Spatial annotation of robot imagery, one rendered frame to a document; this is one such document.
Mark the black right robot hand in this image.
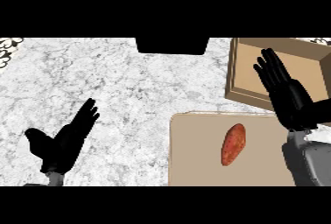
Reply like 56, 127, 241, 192
253, 47, 331, 131

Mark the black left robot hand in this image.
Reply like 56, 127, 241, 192
24, 98, 101, 175

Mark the brown cardboard box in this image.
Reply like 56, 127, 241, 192
223, 38, 331, 127

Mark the orange sweet potato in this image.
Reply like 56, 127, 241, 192
220, 122, 247, 167

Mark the beige tray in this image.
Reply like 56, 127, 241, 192
167, 112, 299, 187

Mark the black appliance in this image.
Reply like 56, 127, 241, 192
135, 38, 212, 56

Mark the white patterned cloth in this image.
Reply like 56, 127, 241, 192
0, 38, 27, 70

